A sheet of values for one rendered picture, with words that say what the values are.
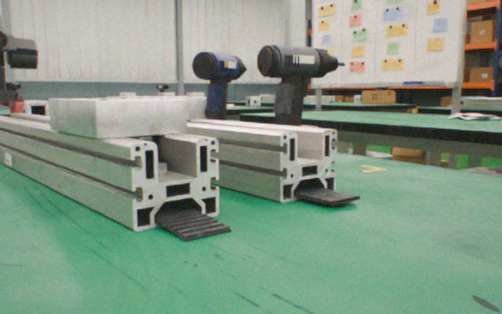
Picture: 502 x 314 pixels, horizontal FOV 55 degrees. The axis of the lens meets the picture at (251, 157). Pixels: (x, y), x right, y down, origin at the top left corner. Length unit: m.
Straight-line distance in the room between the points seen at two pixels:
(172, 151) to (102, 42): 12.30
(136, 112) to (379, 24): 3.54
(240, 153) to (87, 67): 12.08
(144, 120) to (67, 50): 12.08
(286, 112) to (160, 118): 0.39
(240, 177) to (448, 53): 3.05
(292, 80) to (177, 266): 0.59
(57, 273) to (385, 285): 0.24
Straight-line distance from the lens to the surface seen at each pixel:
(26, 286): 0.38
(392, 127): 2.07
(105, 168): 0.53
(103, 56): 12.80
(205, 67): 1.03
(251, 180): 0.62
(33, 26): 12.51
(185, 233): 0.45
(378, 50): 3.98
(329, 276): 0.37
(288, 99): 0.90
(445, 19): 3.64
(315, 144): 0.63
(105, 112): 0.53
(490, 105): 4.09
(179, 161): 0.53
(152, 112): 0.55
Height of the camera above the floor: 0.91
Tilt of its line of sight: 8 degrees down
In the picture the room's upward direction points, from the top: straight up
